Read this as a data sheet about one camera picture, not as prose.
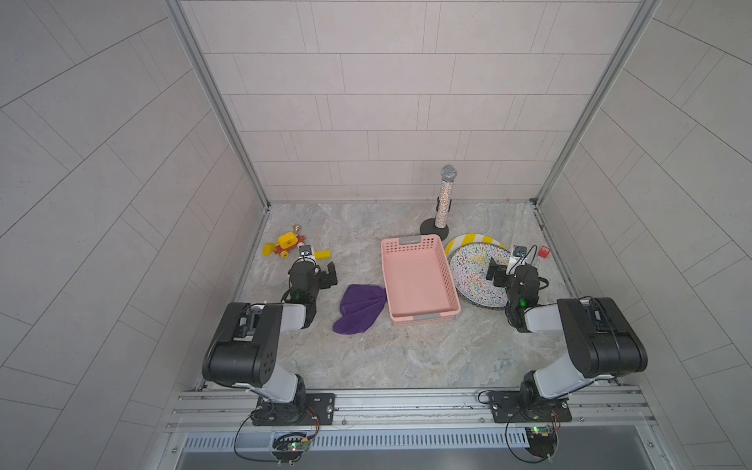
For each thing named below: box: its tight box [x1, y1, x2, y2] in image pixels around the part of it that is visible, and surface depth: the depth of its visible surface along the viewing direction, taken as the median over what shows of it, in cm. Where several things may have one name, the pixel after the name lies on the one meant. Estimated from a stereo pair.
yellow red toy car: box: [262, 232, 307, 259], surface depth 101 cm
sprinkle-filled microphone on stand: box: [420, 163, 458, 241], surface depth 92 cm
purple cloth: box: [332, 283, 388, 335], surface depth 88 cm
